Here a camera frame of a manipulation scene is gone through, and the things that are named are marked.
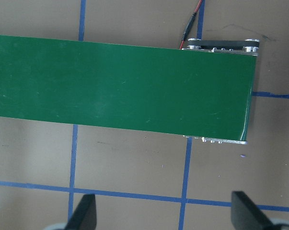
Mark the green belt conveyor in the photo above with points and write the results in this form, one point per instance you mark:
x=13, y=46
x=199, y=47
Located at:
x=122, y=83

